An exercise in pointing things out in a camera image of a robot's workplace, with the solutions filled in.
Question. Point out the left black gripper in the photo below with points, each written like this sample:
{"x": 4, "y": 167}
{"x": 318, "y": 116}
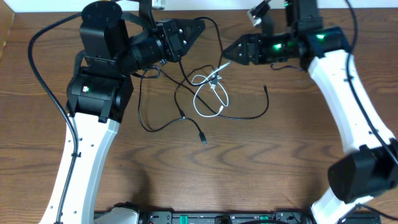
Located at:
{"x": 171, "y": 40}

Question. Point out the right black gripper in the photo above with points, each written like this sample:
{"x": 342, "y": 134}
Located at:
{"x": 248, "y": 42}

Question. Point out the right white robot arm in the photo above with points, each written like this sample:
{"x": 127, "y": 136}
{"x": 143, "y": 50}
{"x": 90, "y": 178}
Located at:
{"x": 369, "y": 167}

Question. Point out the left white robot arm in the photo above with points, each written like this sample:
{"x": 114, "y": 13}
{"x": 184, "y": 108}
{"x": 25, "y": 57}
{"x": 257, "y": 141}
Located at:
{"x": 117, "y": 45}

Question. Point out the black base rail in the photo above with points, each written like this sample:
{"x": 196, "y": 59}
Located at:
{"x": 164, "y": 216}

